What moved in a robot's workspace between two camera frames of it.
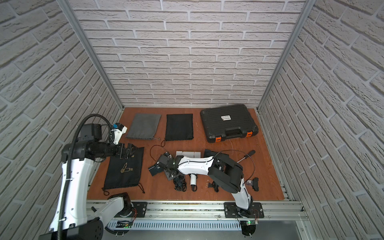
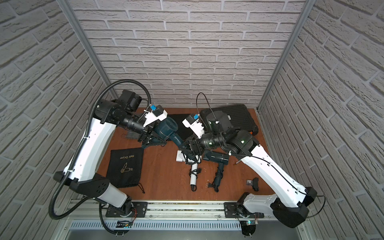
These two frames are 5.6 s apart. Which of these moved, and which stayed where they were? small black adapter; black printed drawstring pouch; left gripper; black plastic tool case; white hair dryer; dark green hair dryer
Moved: left gripper; dark green hair dryer
Stayed: white hair dryer; small black adapter; black plastic tool case; black printed drawstring pouch
